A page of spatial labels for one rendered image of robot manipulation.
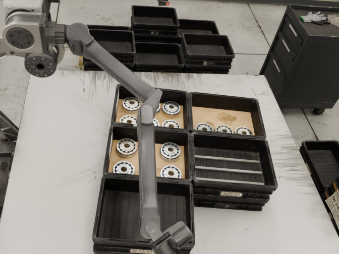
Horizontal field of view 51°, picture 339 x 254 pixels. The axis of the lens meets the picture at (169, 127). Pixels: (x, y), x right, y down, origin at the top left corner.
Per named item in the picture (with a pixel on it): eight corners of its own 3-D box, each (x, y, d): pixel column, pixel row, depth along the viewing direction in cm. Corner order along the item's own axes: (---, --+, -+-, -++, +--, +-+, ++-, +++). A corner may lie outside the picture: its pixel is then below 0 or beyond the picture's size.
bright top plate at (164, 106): (163, 114, 192) (163, 113, 192) (161, 101, 199) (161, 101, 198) (181, 115, 194) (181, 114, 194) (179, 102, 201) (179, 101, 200)
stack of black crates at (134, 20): (130, 66, 328) (133, 23, 294) (128, 46, 347) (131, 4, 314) (172, 67, 335) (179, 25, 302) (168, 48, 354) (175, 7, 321)
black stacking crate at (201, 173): (188, 195, 166) (192, 182, 157) (186, 146, 186) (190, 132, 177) (269, 201, 170) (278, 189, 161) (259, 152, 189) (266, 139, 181)
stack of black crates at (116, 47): (84, 95, 294) (81, 51, 261) (85, 72, 314) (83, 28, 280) (132, 96, 301) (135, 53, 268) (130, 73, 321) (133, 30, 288)
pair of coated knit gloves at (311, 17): (303, 24, 278) (305, 20, 276) (295, 11, 290) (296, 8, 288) (332, 25, 283) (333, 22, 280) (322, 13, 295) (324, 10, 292)
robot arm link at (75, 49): (62, 33, 134) (60, 24, 129) (90, 34, 136) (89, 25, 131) (61, 54, 130) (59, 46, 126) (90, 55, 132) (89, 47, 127)
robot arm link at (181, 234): (140, 228, 114) (143, 226, 106) (169, 208, 118) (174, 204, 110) (161, 261, 111) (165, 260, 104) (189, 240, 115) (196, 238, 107)
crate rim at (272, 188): (191, 184, 159) (192, 182, 157) (189, 134, 179) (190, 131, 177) (277, 191, 162) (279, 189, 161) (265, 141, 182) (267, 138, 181)
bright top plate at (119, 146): (115, 153, 170) (115, 153, 170) (117, 138, 177) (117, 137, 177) (136, 155, 171) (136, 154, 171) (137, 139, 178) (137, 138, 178)
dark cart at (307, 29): (267, 118, 327) (308, 35, 261) (253, 85, 356) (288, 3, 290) (325, 118, 338) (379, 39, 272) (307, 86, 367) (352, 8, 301)
